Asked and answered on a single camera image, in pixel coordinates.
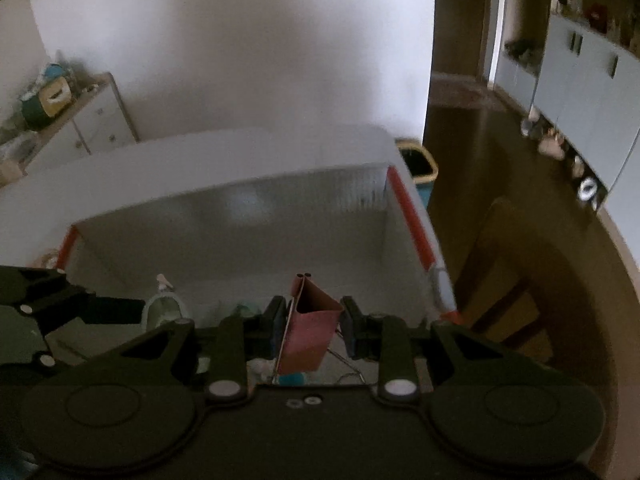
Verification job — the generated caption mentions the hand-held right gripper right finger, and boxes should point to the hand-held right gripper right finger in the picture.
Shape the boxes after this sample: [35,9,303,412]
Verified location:
[341,296,506,405]

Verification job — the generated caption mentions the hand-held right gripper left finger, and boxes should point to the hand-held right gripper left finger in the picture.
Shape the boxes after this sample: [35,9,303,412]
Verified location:
[120,296,288,404]

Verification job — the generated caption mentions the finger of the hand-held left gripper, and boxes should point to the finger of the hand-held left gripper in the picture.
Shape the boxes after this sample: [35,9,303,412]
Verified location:
[0,266,97,317]
[45,292,147,343]

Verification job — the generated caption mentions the pink binder clip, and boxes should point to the pink binder clip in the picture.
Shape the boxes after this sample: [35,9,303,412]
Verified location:
[272,272,368,386]

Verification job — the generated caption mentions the red cardboard box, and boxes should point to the red cardboard box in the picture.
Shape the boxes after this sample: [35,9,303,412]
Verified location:
[56,160,458,386]

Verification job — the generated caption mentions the wooden chair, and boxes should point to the wooden chair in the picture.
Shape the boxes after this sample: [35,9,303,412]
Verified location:
[450,197,567,367]

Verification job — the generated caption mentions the white drawer cabinet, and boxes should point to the white drawer cabinet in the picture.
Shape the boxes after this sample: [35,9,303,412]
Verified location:
[20,72,140,171]

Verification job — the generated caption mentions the yellow rimmed waste bin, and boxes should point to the yellow rimmed waste bin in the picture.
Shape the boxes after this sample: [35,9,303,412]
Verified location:
[395,137,440,186]

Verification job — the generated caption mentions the green tissue box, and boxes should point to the green tissue box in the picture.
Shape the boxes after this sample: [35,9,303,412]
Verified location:
[20,76,77,132]

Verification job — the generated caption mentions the patterned door rug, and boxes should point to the patterned door rug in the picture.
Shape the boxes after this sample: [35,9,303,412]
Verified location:
[431,72,506,111]

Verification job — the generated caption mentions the beige shoe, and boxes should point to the beige shoe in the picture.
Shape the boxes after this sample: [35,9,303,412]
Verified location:
[537,130,567,161]

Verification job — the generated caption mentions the black white shoe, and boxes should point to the black white shoe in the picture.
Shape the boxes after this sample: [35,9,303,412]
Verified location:
[572,157,607,211]

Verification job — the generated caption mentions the dark wooden door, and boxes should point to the dark wooden door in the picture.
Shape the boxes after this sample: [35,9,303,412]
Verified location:
[432,0,502,86]

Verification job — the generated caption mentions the grey blue wall cabinet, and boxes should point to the grey blue wall cabinet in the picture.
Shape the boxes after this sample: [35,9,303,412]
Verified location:
[492,0,640,206]

